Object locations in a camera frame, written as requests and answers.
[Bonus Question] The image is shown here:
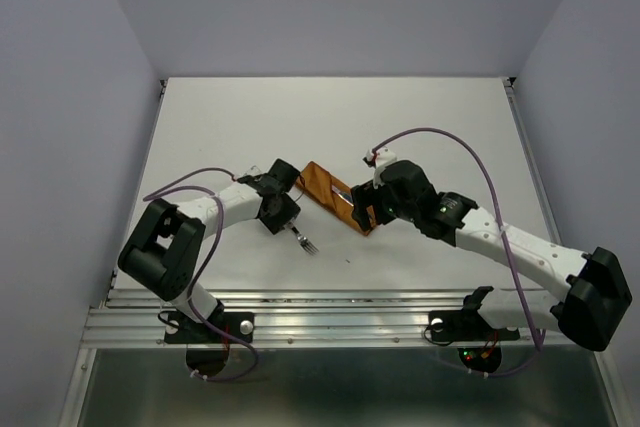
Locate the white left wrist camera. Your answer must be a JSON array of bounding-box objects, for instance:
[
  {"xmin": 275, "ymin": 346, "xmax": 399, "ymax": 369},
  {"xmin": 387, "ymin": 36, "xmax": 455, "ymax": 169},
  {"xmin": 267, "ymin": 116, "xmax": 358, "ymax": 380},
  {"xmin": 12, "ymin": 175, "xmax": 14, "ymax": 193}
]
[{"xmin": 237, "ymin": 165, "xmax": 263, "ymax": 182}]

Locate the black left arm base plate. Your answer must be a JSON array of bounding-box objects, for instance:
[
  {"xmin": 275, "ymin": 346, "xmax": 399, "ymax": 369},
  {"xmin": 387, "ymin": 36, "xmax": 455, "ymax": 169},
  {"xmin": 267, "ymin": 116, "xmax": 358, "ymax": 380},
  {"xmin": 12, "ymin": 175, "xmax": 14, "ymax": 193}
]
[{"xmin": 157, "ymin": 310, "xmax": 255, "ymax": 345}]

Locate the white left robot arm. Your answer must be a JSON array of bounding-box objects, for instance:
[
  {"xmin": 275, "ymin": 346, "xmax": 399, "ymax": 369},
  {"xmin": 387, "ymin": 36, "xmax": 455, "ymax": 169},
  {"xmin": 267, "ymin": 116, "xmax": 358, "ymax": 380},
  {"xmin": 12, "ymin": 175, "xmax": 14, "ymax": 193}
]
[{"xmin": 117, "ymin": 159, "xmax": 301, "ymax": 341}]

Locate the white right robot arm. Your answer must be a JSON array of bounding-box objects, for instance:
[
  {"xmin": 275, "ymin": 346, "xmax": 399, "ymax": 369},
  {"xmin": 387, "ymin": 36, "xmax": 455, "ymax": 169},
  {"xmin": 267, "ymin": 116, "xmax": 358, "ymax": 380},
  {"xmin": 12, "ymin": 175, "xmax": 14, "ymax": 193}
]
[{"xmin": 351, "ymin": 160, "xmax": 632, "ymax": 352}]

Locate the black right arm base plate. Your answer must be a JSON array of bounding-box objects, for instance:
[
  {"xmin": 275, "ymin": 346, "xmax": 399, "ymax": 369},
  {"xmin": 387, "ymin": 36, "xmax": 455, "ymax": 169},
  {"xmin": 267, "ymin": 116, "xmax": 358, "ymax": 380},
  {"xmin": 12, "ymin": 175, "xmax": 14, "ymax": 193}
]
[{"xmin": 422, "ymin": 286, "xmax": 520, "ymax": 346}]

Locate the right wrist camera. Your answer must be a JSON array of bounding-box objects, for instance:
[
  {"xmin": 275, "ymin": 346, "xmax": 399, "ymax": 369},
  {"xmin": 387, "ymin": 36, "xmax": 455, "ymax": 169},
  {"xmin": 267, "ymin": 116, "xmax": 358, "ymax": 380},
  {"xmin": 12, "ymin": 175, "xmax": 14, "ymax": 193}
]
[{"xmin": 363, "ymin": 146, "xmax": 398, "ymax": 188}]

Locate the orange brown cloth napkin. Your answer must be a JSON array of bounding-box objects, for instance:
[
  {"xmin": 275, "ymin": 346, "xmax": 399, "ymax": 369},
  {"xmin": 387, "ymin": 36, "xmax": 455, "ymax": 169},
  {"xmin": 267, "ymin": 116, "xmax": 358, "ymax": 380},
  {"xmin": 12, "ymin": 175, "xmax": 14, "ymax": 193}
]
[{"xmin": 295, "ymin": 161, "xmax": 378, "ymax": 236}]

